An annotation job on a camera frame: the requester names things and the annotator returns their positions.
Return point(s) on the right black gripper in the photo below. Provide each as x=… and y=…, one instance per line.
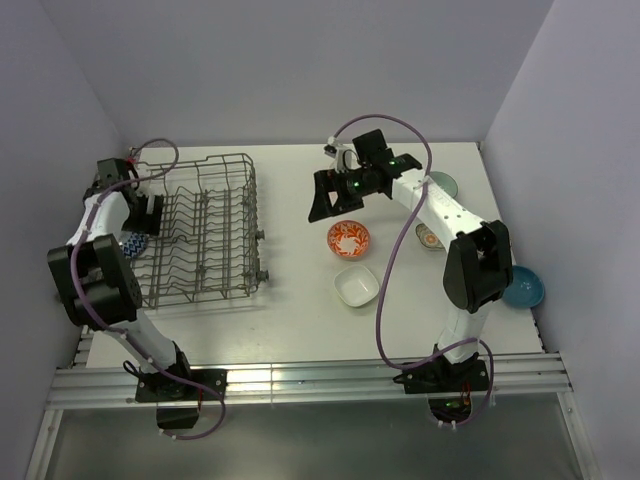
x=329, y=180

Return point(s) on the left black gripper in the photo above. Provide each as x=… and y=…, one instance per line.
x=147, y=222

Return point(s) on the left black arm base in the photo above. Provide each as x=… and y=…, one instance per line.
x=178, y=406

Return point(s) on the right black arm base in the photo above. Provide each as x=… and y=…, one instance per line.
x=442, y=376

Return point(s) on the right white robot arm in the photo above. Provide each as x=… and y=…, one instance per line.
x=478, y=267

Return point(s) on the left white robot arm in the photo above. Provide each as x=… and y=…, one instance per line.
x=98, y=288

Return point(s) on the small flower shaped dish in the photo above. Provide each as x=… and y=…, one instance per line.
x=427, y=238

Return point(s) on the orange floral pattern bowl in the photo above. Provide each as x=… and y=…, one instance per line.
x=348, y=239

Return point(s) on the white square bowl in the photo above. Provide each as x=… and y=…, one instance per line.
x=356, y=286

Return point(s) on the pale teal bowl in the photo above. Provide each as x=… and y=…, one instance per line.
x=446, y=182

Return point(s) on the blue glazed bowl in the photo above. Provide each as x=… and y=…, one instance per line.
x=526, y=291

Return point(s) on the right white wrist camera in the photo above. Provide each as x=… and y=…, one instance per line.
x=344, y=158

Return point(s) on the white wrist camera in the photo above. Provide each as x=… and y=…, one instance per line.
x=344, y=158
x=138, y=169

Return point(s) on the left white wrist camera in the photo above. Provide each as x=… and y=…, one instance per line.
x=138, y=169

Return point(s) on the grey wire dish rack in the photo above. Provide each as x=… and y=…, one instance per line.
x=207, y=249

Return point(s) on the aluminium mounting rail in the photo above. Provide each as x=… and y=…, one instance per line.
x=310, y=382

